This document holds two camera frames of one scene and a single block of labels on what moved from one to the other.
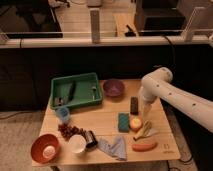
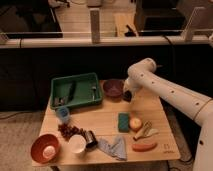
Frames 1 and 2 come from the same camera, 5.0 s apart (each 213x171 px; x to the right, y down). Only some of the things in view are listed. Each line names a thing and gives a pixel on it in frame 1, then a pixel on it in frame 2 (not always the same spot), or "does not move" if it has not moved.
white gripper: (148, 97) → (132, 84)
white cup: (77, 143) does not move
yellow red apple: (135, 124) does not move
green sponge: (123, 122) does not move
